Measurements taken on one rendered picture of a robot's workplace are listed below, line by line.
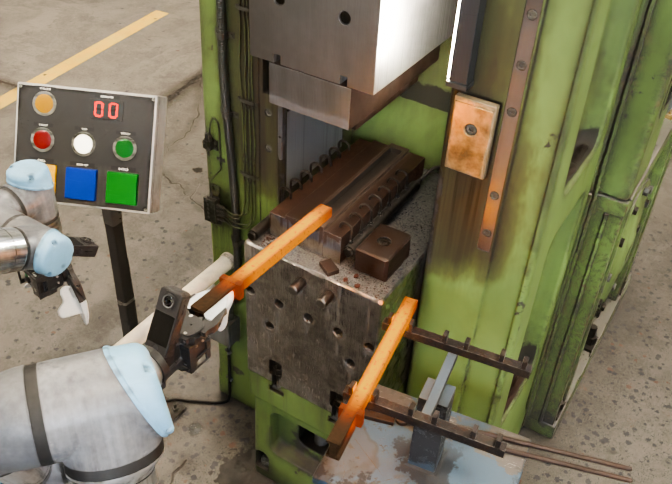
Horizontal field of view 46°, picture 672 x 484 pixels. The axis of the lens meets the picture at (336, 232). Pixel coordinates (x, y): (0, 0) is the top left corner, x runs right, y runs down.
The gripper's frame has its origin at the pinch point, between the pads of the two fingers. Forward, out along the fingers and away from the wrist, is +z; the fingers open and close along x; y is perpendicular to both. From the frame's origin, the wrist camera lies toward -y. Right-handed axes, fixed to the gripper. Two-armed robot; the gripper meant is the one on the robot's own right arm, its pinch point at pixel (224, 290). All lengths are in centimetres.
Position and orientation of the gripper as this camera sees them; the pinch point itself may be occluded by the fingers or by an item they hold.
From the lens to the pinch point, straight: 141.9
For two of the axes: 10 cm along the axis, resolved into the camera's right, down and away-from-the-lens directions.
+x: 8.5, 3.4, -4.1
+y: -0.4, 8.0, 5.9
